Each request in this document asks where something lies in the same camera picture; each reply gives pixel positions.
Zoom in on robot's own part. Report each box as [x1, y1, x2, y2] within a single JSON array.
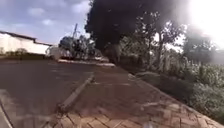
[[143, 122, 155, 128]]

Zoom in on pale kerb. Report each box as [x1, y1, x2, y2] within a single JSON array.
[[56, 58, 116, 68]]

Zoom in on large dark tree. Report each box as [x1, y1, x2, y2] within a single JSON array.
[[84, 0, 188, 65]]

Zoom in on red brick path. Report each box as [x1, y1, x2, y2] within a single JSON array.
[[42, 64, 224, 128]]

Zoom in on dark bushes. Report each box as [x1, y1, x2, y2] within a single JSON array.
[[119, 27, 224, 78]]

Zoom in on pale wall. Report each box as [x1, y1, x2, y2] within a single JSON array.
[[0, 30, 55, 56]]

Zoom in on thin pole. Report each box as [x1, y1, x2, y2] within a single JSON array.
[[71, 22, 80, 40]]

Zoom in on cluster of dark trees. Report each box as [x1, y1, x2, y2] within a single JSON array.
[[58, 35, 98, 61]]

